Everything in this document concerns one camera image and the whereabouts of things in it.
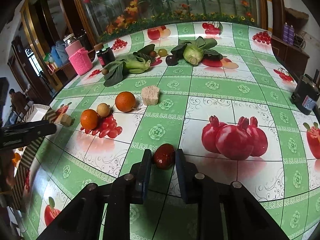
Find green grape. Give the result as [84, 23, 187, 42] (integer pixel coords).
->
[158, 49, 168, 57]

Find pink knitted sleeve bottle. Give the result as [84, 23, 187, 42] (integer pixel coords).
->
[63, 34, 93, 75]

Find black box device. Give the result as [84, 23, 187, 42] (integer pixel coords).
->
[291, 70, 319, 115]

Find small brown kiwi fruit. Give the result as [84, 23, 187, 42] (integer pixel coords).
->
[101, 69, 109, 75]

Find small black red jar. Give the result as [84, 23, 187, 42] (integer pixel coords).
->
[97, 47, 116, 67]

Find beige sugarcane chunk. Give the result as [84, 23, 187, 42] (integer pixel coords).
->
[141, 86, 160, 106]
[60, 113, 74, 127]

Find purple bottles on shelf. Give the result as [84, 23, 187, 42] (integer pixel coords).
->
[282, 22, 295, 46]

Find green bok choy right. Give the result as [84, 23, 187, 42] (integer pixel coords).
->
[171, 36, 223, 66]

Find seated person in brown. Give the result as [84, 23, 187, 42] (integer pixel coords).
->
[9, 88, 28, 115]

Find white tray with striped rim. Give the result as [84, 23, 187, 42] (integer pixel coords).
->
[9, 104, 56, 210]

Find green bok choy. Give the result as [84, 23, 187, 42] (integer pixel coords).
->
[103, 44, 155, 87]
[171, 36, 223, 66]

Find dark purple plum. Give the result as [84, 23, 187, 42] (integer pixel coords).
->
[165, 55, 178, 66]

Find blue water jug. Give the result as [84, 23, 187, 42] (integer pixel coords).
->
[51, 46, 63, 68]

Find green bok choy left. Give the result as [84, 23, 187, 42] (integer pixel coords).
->
[103, 44, 155, 87]

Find red jujube date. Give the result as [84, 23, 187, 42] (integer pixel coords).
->
[153, 144, 175, 170]

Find orange tangerine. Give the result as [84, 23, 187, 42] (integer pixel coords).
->
[12, 152, 21, 167]
[80, 109, 99, 130]
[115, 92, 136, 113]

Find green fruit print tablecloth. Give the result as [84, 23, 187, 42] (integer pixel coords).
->
[20, 22, 319, 239]

